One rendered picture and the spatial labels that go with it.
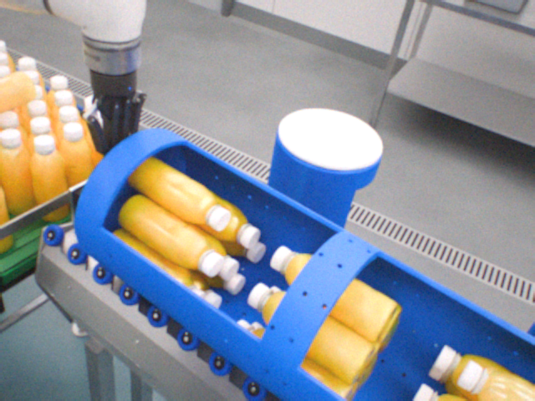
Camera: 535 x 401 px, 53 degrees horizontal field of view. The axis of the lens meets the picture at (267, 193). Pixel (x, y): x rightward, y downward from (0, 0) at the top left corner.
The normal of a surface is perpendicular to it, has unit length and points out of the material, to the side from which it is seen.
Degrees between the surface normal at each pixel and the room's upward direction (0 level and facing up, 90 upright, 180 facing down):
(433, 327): 80
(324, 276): 19
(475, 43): 90
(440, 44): 90
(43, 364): 0
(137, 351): 70
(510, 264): 0
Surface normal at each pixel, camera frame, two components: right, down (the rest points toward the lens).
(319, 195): -0.16, 0.61
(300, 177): -0.53, 0.47
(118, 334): -0.50, 0.16
